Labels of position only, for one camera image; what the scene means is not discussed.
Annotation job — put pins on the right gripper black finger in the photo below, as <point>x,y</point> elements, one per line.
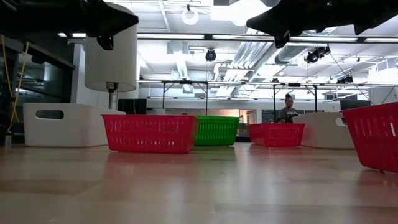
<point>280,11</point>
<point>276,26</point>

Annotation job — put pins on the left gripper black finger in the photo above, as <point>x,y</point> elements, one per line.
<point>115,14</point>
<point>112,27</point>

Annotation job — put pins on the green plastic mesh basket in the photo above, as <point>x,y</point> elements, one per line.
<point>217,135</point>
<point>219,117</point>
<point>219,121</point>

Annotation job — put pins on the white plastic bin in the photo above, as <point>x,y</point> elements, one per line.
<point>320,133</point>
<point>77,130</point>

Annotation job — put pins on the red plastic mesh basket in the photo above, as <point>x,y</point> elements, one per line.
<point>149,133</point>
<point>276,135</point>
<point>376,140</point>

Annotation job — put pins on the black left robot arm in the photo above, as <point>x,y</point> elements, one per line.
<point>25,15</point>

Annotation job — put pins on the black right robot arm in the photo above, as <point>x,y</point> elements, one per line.
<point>379,12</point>

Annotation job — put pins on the white cylinder shade table lamp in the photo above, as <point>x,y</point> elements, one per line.
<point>112,68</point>

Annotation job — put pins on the black ceiling spotlight cluster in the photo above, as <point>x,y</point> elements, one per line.
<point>312,57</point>

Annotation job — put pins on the long light bar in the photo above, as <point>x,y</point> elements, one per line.
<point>171,36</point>

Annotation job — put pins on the small black ceiling spotlight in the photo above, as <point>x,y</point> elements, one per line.
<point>348,79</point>

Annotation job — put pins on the small black monitor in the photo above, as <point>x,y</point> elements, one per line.
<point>132,106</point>

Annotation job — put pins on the person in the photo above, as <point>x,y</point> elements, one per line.
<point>286,113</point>

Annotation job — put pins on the large black monitor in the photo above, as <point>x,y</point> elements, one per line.
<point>356,104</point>

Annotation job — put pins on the silver ventilation duct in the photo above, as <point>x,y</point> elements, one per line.
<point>289,54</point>

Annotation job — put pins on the black metal frame stand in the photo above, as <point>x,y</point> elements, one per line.
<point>295,84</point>
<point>186,82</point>

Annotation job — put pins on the round black ceiling camera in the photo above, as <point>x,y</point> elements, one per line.
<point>211,55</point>

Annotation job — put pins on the small grey post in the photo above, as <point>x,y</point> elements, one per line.
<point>7,140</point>

